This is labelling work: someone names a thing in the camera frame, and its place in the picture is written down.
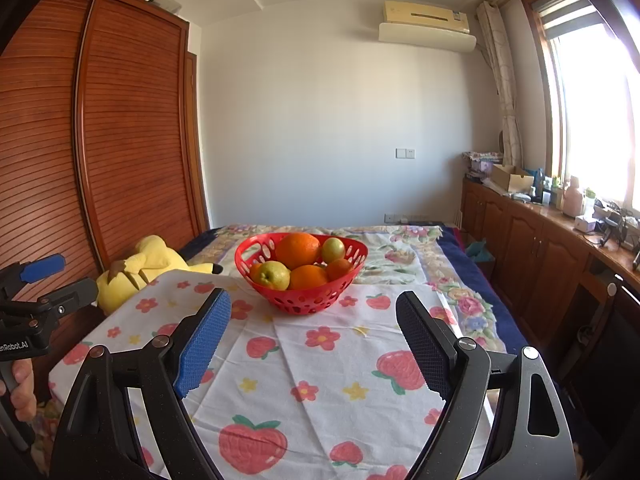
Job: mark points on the green apple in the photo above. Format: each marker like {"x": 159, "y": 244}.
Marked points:
{"x": 332, "y": 249}

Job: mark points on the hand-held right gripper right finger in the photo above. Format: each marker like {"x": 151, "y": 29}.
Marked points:
{"x": 425, "y": 345}

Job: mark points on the large orange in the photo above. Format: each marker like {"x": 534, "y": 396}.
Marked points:
{"x": 298, "y": 250}
{"x": 308, "y": 277}

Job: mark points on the open cardboard box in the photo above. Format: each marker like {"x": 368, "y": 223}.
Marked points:
{"x": 510, "y": 177}

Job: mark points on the small white box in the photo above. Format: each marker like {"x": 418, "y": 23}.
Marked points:
{"x": 585, "y": 223}

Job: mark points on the teal cloth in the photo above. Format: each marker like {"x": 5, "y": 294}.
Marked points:
{"x": 480, "y": 250}

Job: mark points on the white wall switch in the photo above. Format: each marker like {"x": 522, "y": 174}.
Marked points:
{"x": 405, "y": 153}

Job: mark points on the small tangerine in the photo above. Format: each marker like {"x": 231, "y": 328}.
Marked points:
{"x": 339, "y": 267}

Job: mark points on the dark blue bottle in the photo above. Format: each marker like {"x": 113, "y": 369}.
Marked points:
{"x": 539, "y": 178}

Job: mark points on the grey storage box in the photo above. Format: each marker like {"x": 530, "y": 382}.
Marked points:
{"x": 165, "y": 2}

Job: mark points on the pile of folded cloths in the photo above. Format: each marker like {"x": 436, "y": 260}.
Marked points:
{"x": 480, "y": 157}

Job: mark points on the white strawberry print cloth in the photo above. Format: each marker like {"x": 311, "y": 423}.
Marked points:
{"x": 325, "y": 410}

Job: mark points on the patterned beige curtain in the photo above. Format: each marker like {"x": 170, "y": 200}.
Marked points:
{"x": 500, "y": 70}

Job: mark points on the white radiator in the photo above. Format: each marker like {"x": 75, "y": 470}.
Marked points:
{"x": 456, "y": 217}

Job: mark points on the long wooden cabinet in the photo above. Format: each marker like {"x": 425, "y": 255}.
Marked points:
{"x": 520, "y": 240}

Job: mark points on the yellow-green pear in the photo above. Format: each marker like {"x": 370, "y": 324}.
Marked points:
{"x": 270, "y": 275}

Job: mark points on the white dish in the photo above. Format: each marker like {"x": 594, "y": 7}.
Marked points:
{"x": 520, "y": 196}

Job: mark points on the cream wall air conditioner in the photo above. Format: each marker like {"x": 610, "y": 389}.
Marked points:
{"x": 425, "y": 12}

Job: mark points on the wooden louvered wardrobe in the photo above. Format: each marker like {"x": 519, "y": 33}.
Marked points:
{"x": 135, "y": 135}

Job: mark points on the pale pink bottle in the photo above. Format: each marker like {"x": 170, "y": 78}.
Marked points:
{"x": 572, "y": 200}

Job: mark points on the wooden framed window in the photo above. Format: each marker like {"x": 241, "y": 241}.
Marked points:
{"x": 590, "y": 110}

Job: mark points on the person's left hand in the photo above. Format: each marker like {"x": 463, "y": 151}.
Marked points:
{"x": 24, "y": 392}

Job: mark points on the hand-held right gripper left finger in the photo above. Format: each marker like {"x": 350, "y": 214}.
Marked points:
{"x": 202, "y": 350}

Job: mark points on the red perforated plastic basket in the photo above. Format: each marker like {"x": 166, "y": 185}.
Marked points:
{"x": 300, "y": 302}

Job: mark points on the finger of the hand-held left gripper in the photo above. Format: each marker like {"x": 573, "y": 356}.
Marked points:
{"x": 42, "y": 268}
{"x": 75, "y": 292}

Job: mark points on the yellow plush toy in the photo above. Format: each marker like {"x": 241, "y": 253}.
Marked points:
{"x": 150, "y": 260}

